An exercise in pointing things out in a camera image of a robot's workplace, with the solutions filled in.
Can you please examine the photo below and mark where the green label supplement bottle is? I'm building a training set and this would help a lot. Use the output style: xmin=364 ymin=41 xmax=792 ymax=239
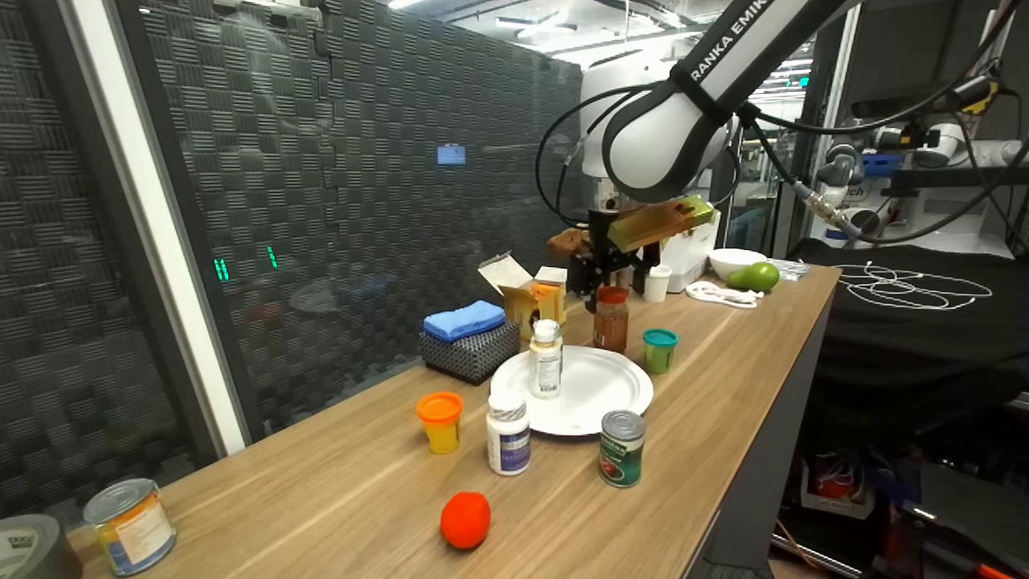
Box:
xmin=532 ymin=318 xmax=564 ymax=398

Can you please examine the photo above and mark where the white paper plate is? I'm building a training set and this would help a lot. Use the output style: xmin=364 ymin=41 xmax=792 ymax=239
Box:
xmin=488 ymin=343 xmax=653 ymax=437

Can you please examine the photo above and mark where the yellow wrist camera block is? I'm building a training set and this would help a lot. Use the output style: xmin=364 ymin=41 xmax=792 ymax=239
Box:
xmin=607 ymin=195 xmax=714 ymax=250

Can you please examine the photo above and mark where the open yellow cardboard box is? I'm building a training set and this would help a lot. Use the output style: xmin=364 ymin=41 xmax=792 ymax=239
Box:
xmin=478 ymin=255 xmax=566 ymax=336

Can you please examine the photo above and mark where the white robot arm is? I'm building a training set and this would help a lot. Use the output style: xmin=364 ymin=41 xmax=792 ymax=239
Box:
xmin=597 ymin=0 xmax=849 ymax=255

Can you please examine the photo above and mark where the white paper cup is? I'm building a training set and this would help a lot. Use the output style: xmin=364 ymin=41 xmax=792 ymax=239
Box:
xmin=644 ymin=265 xmax=673 ymax=301

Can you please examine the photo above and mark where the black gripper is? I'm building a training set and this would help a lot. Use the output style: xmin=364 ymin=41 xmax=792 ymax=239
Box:
xmin=571 ymin=208 xmax=656 ymax=293

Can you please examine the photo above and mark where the blue folded cloth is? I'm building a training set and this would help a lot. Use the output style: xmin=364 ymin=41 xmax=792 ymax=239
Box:
xmin=422 ymin=298 xmax=505 ymax=340

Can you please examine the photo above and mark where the orange lid yellow tub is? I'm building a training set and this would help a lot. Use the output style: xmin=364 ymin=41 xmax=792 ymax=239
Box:
xmin=414 ymin=392 xmax=464 ymax=452

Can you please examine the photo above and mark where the green fruit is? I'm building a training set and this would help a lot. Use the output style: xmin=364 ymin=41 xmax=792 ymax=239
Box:
xmin=729 ymin=259 xmax=778 ymax=293

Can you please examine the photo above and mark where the white blue label bottle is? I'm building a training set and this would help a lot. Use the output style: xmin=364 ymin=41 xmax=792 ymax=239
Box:
xmin=485 ymin=392 xmax=532 ymax=476

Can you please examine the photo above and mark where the blue label tin can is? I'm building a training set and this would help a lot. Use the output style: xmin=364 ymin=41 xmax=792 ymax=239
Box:
xmin=85 ymin=479 xmax=177 ymax=579

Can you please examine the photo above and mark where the green label tin can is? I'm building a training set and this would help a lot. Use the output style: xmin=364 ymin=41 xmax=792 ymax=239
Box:
xmin=597 ymin=407 xmax=647 ymax=486

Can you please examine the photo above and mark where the teal lid green tub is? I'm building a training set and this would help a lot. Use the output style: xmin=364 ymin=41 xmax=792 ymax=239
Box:
xmin=644 ymin=328 xmax=678 ymax=376

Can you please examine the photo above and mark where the white bowl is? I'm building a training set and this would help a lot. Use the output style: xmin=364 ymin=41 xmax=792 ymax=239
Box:
xmin=706 ymin=249 xmax=761 ymax=283

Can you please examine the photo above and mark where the white cable coil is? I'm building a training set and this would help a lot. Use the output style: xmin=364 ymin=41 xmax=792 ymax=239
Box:
xmin=835 ymin=258 xmax=996 ymax=316

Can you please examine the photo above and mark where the orange ball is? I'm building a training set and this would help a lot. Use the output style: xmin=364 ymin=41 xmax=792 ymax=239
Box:
xmin=440 ymin=493 xmax=493 ymax=550

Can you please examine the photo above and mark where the grey foam block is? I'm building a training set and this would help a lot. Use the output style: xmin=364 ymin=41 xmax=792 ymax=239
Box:
xmin=418 ymin=323 xmax=520 ymax=382

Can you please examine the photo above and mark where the brown plush moose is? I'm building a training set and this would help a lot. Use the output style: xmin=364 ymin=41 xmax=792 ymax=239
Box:
xmin=545 ymin=226 xmax=595 ymax=265

